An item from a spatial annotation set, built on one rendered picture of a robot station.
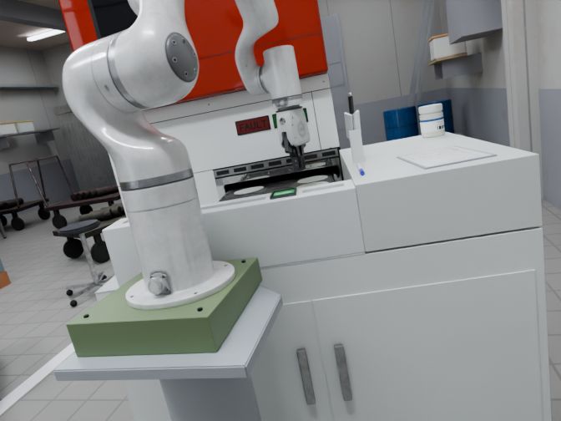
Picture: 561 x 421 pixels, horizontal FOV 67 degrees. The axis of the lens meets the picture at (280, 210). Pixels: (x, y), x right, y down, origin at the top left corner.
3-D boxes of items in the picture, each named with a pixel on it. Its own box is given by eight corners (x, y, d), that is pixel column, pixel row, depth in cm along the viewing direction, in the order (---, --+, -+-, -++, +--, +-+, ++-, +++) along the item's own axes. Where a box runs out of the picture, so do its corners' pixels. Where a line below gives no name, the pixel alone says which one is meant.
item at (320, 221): (135, 272, 104) (119, 218, 101) (361, 238, 98) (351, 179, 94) (118, 289, 95) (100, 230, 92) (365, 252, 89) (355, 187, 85)
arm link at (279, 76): (263, 101, 116) (294, 95, 111) (254, 51, 112) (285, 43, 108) (277, 99, 123) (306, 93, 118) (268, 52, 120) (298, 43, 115)
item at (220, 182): (221, 204, 154) (215, 178, 152) (342, 183, 149) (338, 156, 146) (220, 205, 152) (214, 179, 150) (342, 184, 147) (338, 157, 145)
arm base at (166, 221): (207, 307, 63) (179, 186, 59) (102, 311, 69) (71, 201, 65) (250, 262, 81) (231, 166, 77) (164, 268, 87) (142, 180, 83)
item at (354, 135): (350, 160, 117) (342, 112, 114) (364, 158, 116) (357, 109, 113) (351, 164, 111) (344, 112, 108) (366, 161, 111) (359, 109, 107)
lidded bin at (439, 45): (467, 52, 517) (466, 29, 510) (433, 59, 527) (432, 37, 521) (461, 55, 561) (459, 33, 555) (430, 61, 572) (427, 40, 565)
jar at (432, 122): (419, 136, 138) (416, 107, 136) (441, 133, 138) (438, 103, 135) (424, 139, 132) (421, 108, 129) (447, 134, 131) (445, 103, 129)
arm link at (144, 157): (160, 186, 63) (120, 17, 58) (78, 196, 72) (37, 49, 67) (207, 172, 74) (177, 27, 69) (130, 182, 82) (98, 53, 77)
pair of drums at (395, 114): (460, 150, 647) (455, 98, 629) (388, 161, 676) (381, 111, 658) (453, 144, 710) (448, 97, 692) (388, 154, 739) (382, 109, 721)
